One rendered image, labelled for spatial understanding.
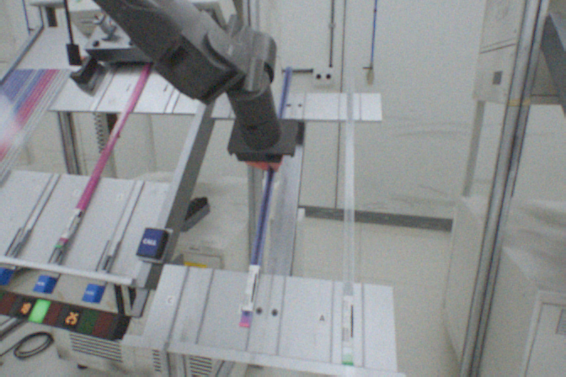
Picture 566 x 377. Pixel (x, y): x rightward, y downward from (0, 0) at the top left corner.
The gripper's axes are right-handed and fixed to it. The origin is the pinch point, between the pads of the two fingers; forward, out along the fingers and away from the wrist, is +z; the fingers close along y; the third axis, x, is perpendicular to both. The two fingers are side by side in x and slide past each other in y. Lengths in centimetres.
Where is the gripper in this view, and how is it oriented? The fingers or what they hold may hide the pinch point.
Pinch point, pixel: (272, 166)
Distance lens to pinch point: 54.9
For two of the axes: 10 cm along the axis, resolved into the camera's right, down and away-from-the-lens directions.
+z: 1.3, 5.3, 8.4
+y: -9.8, -0.3, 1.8
